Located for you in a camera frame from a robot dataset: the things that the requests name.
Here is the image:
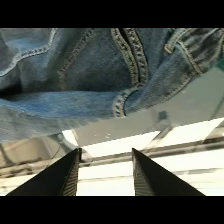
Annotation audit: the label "blue jeans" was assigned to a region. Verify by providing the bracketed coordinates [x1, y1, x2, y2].
[0, 28, 224, 145]

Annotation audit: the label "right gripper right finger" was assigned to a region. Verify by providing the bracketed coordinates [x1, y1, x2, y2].
[131, 147, 206, 197]

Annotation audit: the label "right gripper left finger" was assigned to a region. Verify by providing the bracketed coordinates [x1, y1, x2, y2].
[5, 147, 82, 197]

